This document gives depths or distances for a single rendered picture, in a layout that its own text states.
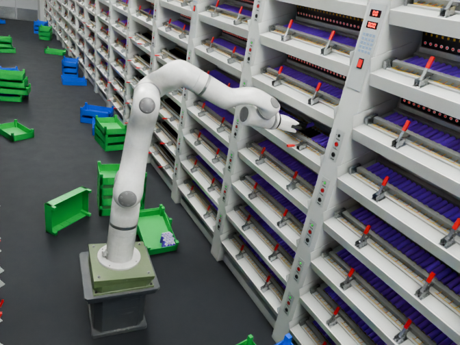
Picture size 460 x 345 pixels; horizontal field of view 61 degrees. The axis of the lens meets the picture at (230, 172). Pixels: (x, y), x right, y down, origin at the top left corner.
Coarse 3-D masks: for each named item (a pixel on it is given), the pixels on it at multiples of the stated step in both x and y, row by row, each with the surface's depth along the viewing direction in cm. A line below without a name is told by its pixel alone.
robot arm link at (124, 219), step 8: (112, 200) 169; (112, 208) 167; (120, 208) 166; (128, 208) 167; (136, 208) 170; (112, 216) 165; (120, 216) 164; (128, 216) 165; (136, 216) 168; (112, 224) 166; (120, 224) 165; (128, 224) 166; (136, 224) 170
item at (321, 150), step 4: (288, 132) 180; (292, 132) 176; (296, 132) 176; (296, 136) 175; (300, 136) 172; (304, 136) 172; (296, 140) 173; (304, 140) 170; (308, 140) 169; (308, 144) 169; (312, 144) 166; (316, 144) 165; (308, 148) 167; (316, 148) 164; (320, 148) 162; (320, 152) 162; (324, 152) 160
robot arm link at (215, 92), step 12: (216, 84) 149; (204, 96) 150; (216, 96) 150; (228, 96) 151; (240, 96) 150; (252, 96) 150; (264, 96) 151; (228, 108) 154; (264, 108) 151; (276, 108) 153
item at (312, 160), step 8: (272, 96) 205; (256, 128) 195; (312, 128) 181; (272, 136) 183; (280, 136) 179; (288, 136) 178; (280, 144) 179; (288, 152) 175; (296, 152) 169; (304, 152) 166; (312, 152) 165; (304, 160) 166; (312, 160) 160; (320, 160) 154; (312, 168) 162
